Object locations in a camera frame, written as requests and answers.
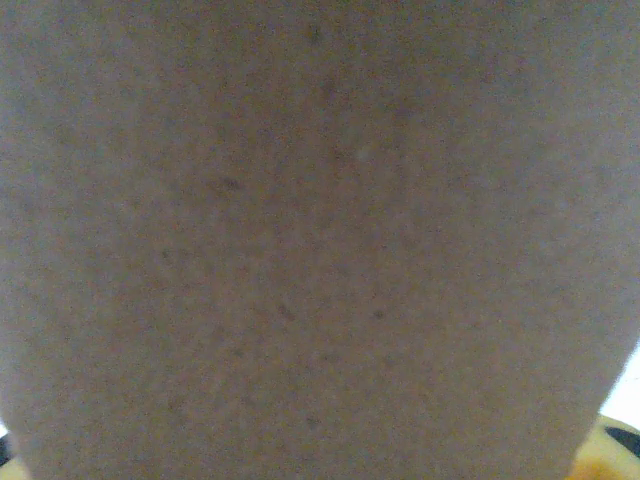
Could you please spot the brown cardboard box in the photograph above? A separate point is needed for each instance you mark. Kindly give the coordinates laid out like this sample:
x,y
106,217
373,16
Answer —
x,y
320,225

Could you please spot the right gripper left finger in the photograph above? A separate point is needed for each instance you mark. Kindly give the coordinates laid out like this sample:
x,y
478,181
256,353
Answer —
x,y
7,465

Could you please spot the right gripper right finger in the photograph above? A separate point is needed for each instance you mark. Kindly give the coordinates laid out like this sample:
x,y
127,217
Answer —
x,y
615,455

